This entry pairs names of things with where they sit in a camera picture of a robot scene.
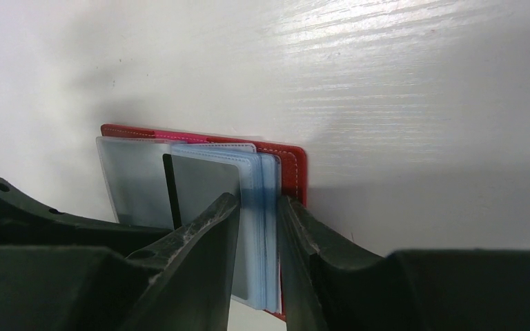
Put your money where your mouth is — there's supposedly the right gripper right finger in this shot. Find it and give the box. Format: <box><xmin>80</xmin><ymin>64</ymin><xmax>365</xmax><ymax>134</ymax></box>
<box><xmin>277</xmin><ymin>197</ymin><xmax>530</xmax><ymax>330</ymax></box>

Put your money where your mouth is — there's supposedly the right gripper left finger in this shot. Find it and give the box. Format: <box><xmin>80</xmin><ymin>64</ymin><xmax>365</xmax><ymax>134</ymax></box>
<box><xmin>0</xmin><ymin>194</ymin><xmax>238</xmax><ymax>330</ymax></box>

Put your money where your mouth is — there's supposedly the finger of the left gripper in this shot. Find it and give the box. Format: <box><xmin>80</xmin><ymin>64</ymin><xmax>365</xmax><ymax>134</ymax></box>
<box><xmin>0</xmin><ymin>177</ymin><xmax>172</xmax><ymax>256</ymax></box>

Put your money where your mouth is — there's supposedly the black VIP card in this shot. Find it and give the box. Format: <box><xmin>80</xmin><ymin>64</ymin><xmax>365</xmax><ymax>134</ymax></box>
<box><xmin>161</xmin><ymin>154</ymin><xmax>250</xmax><ymax>301</ymax></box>

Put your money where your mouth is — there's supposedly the red leather card holder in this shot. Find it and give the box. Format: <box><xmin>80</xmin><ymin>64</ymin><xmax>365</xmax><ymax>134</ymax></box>
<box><xmin>95</xmin><ymin>123</ymin><xmax>308</xmax><ymax>322</ymax></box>

